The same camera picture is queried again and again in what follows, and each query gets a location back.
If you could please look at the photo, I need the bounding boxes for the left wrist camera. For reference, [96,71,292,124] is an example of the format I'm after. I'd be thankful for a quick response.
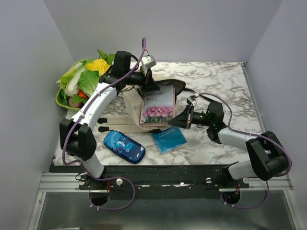
[141,55,156,70]

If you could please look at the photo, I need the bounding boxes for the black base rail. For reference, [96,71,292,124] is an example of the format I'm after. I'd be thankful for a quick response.
[49,165,249,203]

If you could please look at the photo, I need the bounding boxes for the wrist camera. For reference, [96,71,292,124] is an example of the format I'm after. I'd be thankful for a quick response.
[187,95,197,106]
[141,55,156,70]

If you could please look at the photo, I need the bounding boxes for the green toy lettuce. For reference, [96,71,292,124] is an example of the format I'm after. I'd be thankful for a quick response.
[77,70,100,97]

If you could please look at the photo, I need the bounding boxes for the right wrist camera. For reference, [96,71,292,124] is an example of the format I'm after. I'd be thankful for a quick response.
[187,95,197,106]

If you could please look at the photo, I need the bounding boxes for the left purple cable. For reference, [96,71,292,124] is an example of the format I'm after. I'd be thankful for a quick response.
[61,37,147,211]

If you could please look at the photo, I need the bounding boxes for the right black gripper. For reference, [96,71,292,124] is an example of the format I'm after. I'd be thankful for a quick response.
[168,104,213,129]

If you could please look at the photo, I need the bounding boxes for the blue pencil case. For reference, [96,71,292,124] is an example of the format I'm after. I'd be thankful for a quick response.
[104,130,146,164]

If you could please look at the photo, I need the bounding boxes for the white toy bok choy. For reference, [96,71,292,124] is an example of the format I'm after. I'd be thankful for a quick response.
[56,60,85,96]

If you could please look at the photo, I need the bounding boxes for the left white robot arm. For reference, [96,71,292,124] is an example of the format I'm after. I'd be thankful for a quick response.
[59,48,158,189]

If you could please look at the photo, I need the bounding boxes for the white flower cover book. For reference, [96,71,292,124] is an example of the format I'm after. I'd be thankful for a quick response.
[140,85,175,127]

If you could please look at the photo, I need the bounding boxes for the yellow toy cabbage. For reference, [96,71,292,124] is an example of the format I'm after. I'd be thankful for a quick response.
[86,59,111,76]

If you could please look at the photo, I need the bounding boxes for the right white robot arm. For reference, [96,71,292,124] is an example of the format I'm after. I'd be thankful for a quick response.
[168,102,289,188]

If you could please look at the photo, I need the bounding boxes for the green vegetable basket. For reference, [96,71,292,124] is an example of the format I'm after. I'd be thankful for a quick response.
[55,59,116,112]

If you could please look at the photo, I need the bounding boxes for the beige canvas student bag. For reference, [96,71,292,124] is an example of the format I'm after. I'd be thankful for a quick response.
[97,73,207,134]

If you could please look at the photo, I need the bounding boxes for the blue notebook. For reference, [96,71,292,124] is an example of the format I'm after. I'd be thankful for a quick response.
[152,126,187,154]

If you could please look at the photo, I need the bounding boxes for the orange toy carrot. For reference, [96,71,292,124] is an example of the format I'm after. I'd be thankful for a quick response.
[78,91,88,99]

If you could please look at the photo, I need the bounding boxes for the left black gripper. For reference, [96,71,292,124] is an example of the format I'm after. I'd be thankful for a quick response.
[124,65,161,94]

